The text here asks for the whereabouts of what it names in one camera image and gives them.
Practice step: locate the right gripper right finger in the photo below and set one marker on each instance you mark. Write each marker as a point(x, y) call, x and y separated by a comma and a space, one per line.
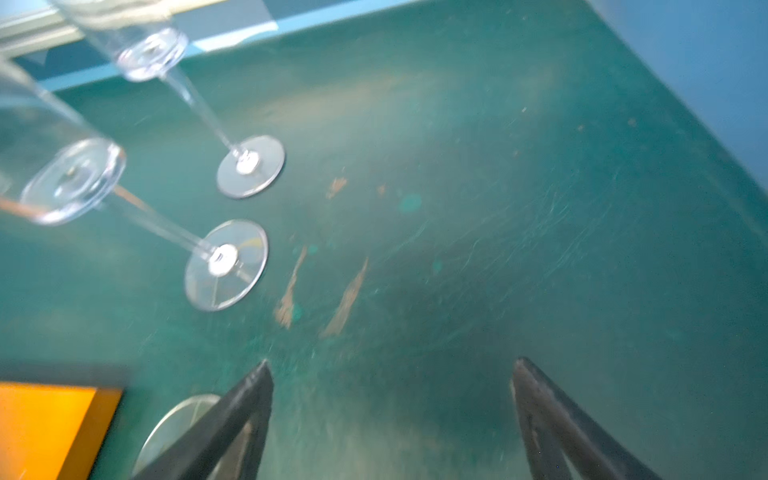
point(557, 432)

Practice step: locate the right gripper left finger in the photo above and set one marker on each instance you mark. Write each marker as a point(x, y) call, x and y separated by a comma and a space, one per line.
point(241, 417)

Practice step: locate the clear flute glass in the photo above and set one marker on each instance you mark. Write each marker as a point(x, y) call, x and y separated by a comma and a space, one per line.
point(177, 422)
point(56, 167)
point(251, 165)

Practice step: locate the clear flute glass front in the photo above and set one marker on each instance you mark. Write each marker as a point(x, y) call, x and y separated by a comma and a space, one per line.
point(251, 165)

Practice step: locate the orange wooden rack base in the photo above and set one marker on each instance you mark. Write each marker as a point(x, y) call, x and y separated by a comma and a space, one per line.
point(53, 431)

